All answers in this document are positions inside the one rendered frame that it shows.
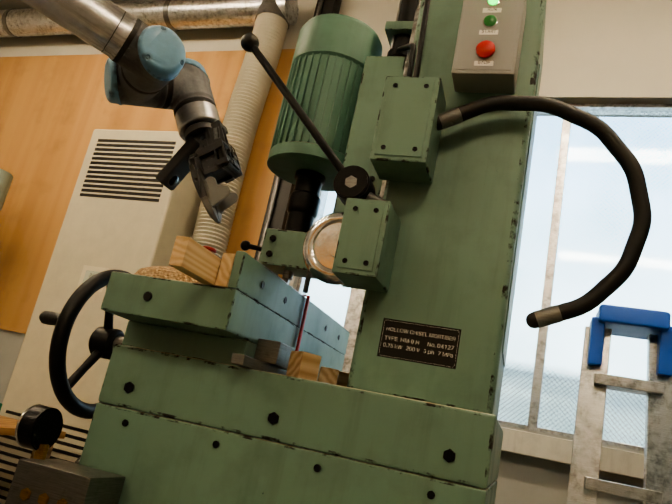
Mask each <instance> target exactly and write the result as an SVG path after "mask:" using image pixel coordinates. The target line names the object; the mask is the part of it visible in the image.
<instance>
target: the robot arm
mask: <svg viewBox="0 0 672 504"><path fill-rule="evenodd" d="M21 1H23V2H24V3H26V4H27V5H29V6H30V7H32V8H33V9H35V10H37V11H38V12H40V13H41V14H43V15H44V16H46V17H47V18H49V19H51V20H52V21H54V22H55V23H57V24H58V25H60V26H61V27H63V28H65V29H66V30H68V31H69V32H71V33H72V34H74V35H75V36H77V37H79V38H80V39H82V40H83V41H85V42H86V43H88V44H89V45H91V46H93V47H94V48H96V49H97V50H99V51H100V52H102V53H103V54H105V55H107V56H108V57H109V58H108V59H107V61H106V64H105V70H104V89H105V95H106V98H107V100H108V101H109V102H110V103H114V104H119V105H121V106H122V105H131V106H140V107H150V108H159V109H168V110H173V113H174V117H175V121H176V125H177V129H178V133H179V136H180V137H181V139H183V140H184V141H186V142H185V143H184V144H183V146H182V147H181V148H180V149H179V150H178V151H177V152H176V154H175V155H174V156H173V157H172V158H171V159H170V160H169V161H168V163H167V164H166V165H165V166H164V167H163V168H162V169H161V171H160V172H159V173H158V174H157V175H156V180H158V181H159V182H160V183H161V184H162V185H164V186H165V187H166V188H168V189H169V190H171V191H172V190H174V189H175V188H176V187H177V186H178V185H179V183H180V182H181V181H182V180H183V179H184V178H185V177H186V175H187V174H188V173H189V172H191V176H192V180H193V183H194V185H195V188H196V190H197V193H198V195H199V197H200V198H201V201H202V203H203V205H204V207H205V209H206V211H207V213H208V215H209V217H210V218H212V219H213V220H214V221H215V222H216V223H217V224H219V223H221V220H222V213H223V211H225V210H226V209H227V208H229V207H230V206H232V205H233V204H234V203H236V202H237V200H238V196H237V194H236V193H230V188H229V187H228V186H226V185H222V184H221V183H223V182H225V183H226V184H227V183H229V182H231V181H233V180H235V178H238V177H240V176H242V175H243V174H242V170H241V167H240V163H239V160H238V156H237V154H236V152H235V149H234V147H232V146H231V145H230V144H229V143H228V139H227V135H226V134H228V130H227V128H226V127H225V126H224V125H223V124H222V123H221V121H220V117H219V114H218V110H217V108H216V104H215V100H214V97H213V93H212V90H211V86H210V79H209V77H208V75H207V73H206V70H205V68H204V67H203V66H202V65H201V64H200V63H199V62H197V61H196V60H193V59H189V58H186V52H185V48H184V45H183V43H182V41H181V39H180V38H179V36H178V35H177V34H176V33H175V32H174V31H172V30H171V29H169V28H167V27H165V26H161V25H152V26H149V25H147V24H146V23H144V22H143V21H141V20H140V19H138V18H137V17H134V16H132V15H130V14H129V13H127V12H126V11H125V10H123V9H122V8H120V7H119V6H117V5H116V4H114V3H113V2H111V1H110V0H21ZM229 145H230V146H229ZM232 148H233V149H234V151H233V149H232Z"/></svg>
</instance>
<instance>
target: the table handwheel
mask: <svg viewBox="0 0 672 504"><path fill-rule="evenodd" d="M113 271H116V272H122V273H129V272H127V271H123V270H116V269H113V270H106V271H103V272H100V273H97V274H95V275H93V276H92V277H90V278H89V279H87V280H86V281H85V282H83V283H82V284H81V285H80V286H79V287H78V288H77V289H76V290H75V291H74V293H73V294H72V295H71V296H70V298H69V299H68V301H67V302H66V304H65V305H64V307H63V309H62V311H61V313H60V315H59V317H58V319H57V322H56V325H55V327H54V331H53V334H52V338H51V343H50V349H49V376H50V381H51V385H52V388H53V391H54V394H55V396H56V398H57V400H58V401H59V403H60V404H61V405H62V406H63V408H64V409H66V410H67V411H68V412H69V413H71V414H72V415H74V416H77V417H80V418H84V419H92V418H93V414H94V411H95V407H96V404H97V403H95V404H89V403H85V402H83V401H81V400H80V399H78V398H77V397H76V395H75V394H74V393H73V391H72V388H73V386H74V385H75V384H76V383H77V382H78V381H79V380H80V379H81V377H82V376H83V375H84V374H85V373H86V372H87V371H88V370H89V369H90V368H91V367H92V366H93V365H94V364H95V363H96V362H97V361H98V360H99V359H100V358H103V359H108V360H110V358H111V354H112V351H113V348H114V345H115V344H122V342H123V339H124V333H123V331H122V330H119V329H114V328H113V320H114V314H112V313H109V312H106V311H105V316H104V327H103V326H102V327H98V328H97V329H95V330H94V332H93V333H92V334H91V336H90V338H89V342H88V347H89V351H90V353H91V355H90V356H89V357H88V358H87V359H86V360H85V361H84V362H83V364H82V365H81V366H80V367H79V368H78V369H77V370H76V371H75V372H74V373H73V374H72V375H71V376H70V377H69V378H68V377H67V370H66V353H67V346H68V341H69V337H70V333H71V330H72V327H73V325H74V322H75V320H76V318H77V316H78V314H79V312H80V311H81V309H82V307H83V306H84V305H85V303H86V302H87V301H88V299H89V298H90V297H91V296H92V295H93V294H94V293H95V292H97V291H98V290H99V289H101V288H103V287H105V286H106V289H107V286H108V282H109V279H110V276H111V273H112V272H113ZM129 274H131V273H129Z"/></svg>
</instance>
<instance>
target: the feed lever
mask: <svg viewBox="0 0 672 504"><path fill-rule="evenodd" d="M241 46H242V48H243V49H244V50H245V51H246V52H250V53H251V52H252V53H253V54H254V56H255V57H256V58H257V60H258V61H259V63H260V64H261V65H262V67H263V68H264V70H265V71H266V72H267V74H268V75H269V76H270V78H271V79H272V81H273V82H274V83H275V85H276V86H277V88H278V89H279V90H280V92H281V93H282V95H283V96H284V97H285V99H286V100H287V102H288V103H289V104H290V106H291V107H292V109H293V110H294V111H295V113H296V114H297V116H298V117H299V118H300V120H301V121H302V123H303V124H304V125H305V127H306V128H307V130H308V131H309V132H310V134H311V135H312V137H313V138H314V139H315V141H316V142H317V144H318V145H319V146H320V148H321V149H322V150H323V152H324V153H325V155H326V156H327V157H328V159H329V160H330V162H331V163H332V164H333V166H334V167H335V169H336V170H337V171H338V173H337V175H336V176H335V179H334V182H333V186H334V190H335V192H336V194H337V195H338V197H339V198H340V200H341V201H342V203H343V204H344V205H346V200H347V198H358V199H370V200H381V201H386V200H385V199H383V198H381V197H379V196H378V195H376V194H375V187H374V184H373V182H372V180H371V179H370V177H369V175H368V173H367V171H366V170H365V169H364V168H362V167H360V166H355V165H352V166H347V167H344V165H343V164H342V163H341V161H340V160H339V158H338V157H337V156H336V154H335V153H334V152H333V150H332V149H331V147H330V146H329V145H328V143H327V142H326V141H325V139H324V138H323V136H322V135H321V134H320V132H319V131H318V130H317V128H316V127H315V125H314V124H313V123H312V121H311V120H310V118H309V117H308V116H307V114H306V113H305V112H304V110H303V109H302V107H301V106H300V105H299V103H298V102H297V101H296V99H295V98H294V96H293V95H292V94H291V92H290V91H289V90H288V88H287V87H286V85H285V84H284V83H283V81H282V80H281V79H280V77H279V76H278V74H277V73H276V72H275V70H274V69H273V68H272V66H271V65H270V63H269V62H268V61H267V59H266V58H265V56H264V55H263V54H262V52H261V51H260V50H259V48H258V47H259V39H258V37H257V36H256V35H255V34H253V33H247V34H245V35H243V37H242V38H241Z"/></svg>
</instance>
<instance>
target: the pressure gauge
mask: <svg viewBox="0 0 672 504"><path fill-rule="evenodd" d="M62 427H63V417H62V414H61V412H60V411H59V410H58V409H56V408H52V407H48V406H44V405H42V404H34V405H32V406H30V407H29V408H27V409H26V410H25V411H24V412H23V413H22V415H21V416H20V418H19V420H18V422H17V425H16V429H15V438H16V441H17V443H18V445H19V446H21V447H23V448H29V449H33V450H36V451H35V454H34V457H33V459H42V460H45V459H46V456H47V452H48V449H49V448H50V447H51V446H52V445H53V444H54V443H55V442H56V441H57V439H58V438H59V436H60V434H61V431H62Z"/></svg>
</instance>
